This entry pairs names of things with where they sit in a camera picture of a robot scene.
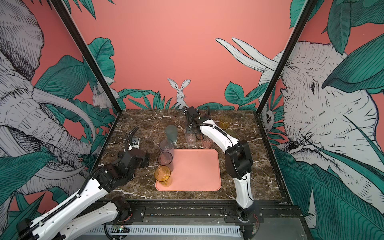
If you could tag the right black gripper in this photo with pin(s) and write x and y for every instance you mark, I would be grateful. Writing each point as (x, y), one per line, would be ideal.
(189, 128)

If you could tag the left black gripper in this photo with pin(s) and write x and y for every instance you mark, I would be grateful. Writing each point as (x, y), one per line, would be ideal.
(145, 162)

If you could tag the clear colourless tumbler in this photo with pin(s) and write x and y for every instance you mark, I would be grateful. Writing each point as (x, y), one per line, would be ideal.
(190, 139)

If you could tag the teal frosted tumbler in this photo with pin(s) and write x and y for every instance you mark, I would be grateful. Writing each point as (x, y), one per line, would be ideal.
(172, 133)

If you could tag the pink clear tumbler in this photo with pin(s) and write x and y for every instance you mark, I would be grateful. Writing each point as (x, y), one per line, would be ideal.
(207, 143)

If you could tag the amber yellow tumbler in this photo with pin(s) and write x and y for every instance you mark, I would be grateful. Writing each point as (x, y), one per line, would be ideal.
(163, 176)

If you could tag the dark smoky tumbler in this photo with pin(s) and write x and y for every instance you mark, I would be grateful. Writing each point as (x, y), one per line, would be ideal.
(165, 159)

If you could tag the blue-grey clear tumbler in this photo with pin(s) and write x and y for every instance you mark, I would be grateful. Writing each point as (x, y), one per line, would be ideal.
(167, 146)

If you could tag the pink plastic tray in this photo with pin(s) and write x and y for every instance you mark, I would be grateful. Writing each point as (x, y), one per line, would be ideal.
(194, 170)

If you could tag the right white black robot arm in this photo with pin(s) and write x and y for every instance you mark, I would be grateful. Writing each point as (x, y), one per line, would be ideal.
(238, 158)

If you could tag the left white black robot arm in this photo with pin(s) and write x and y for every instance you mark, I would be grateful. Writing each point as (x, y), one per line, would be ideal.
(64, 222)

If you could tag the yellow short tumbler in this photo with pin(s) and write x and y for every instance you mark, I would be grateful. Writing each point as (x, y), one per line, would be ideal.
(224, 122)

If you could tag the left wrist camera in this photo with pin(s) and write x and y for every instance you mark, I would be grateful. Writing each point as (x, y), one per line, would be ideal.
(134, 143)

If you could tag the white slotted cable duct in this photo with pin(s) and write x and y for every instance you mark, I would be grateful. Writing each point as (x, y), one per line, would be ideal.
(153, 230)

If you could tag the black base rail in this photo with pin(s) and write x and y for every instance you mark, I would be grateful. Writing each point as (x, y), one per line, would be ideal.
(226, 209)

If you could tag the right black frame post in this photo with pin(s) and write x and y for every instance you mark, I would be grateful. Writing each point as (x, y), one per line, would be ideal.
(298, 29)

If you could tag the black frame post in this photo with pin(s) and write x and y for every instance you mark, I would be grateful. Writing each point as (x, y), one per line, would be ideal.
(298, 29)
(63, 13)

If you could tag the left black frame post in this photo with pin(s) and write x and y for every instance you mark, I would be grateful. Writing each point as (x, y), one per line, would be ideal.
(63, 13)

